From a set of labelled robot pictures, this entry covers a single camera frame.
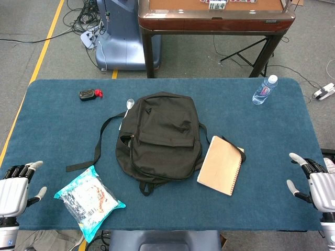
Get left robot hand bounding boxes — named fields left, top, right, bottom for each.
left=0, top=161, right=48, bottom=218

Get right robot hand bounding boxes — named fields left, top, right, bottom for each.
left=286, top=153, right=335, bottom=214

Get black backpack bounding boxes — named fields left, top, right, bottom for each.
left=65, top=91, right=247, bottom=197

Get teal white snack bag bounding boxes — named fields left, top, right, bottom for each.
left=53, top=165, right=126, bottom=244

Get white pink fabric item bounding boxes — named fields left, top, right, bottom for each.
left=323, top=156, right=335, bottom=175

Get blue felt table cover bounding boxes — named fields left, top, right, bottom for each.
left=0, top=77, right=335, bottom=232

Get white power strip black plug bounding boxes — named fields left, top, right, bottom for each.
left=312, top=83, right=335, bottom=101

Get brown spiral notebook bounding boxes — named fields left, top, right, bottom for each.
left=196, top=135, right=245, bottom=196

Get clear water bottle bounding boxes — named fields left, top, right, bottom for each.
left=251, top=74, right=278, bottom=106

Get small black device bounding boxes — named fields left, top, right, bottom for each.
left=79, top=88, right=96, bottom=102

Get blue grey robot torso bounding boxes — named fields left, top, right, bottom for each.
left=108, top=230, right=222, bottom=251

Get white power strip with plugs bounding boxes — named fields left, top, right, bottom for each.
left=80, top=25, right=105, bottom=49

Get blue grey machine base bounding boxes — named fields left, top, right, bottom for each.
left=95, top=0, right=162, bottom=71

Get brown mahjong table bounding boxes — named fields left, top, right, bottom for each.
left=138, top=0, right=296, bottom=78

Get green print mahjong tiles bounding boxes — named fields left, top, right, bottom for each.
left=208, top=0, right=227, bottom=10

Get white handled spoon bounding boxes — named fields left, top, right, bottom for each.
left=119, top=98, right=136, bottom=131

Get black cable tangle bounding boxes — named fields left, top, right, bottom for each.
left=62, top=0, right=105, bottom=35

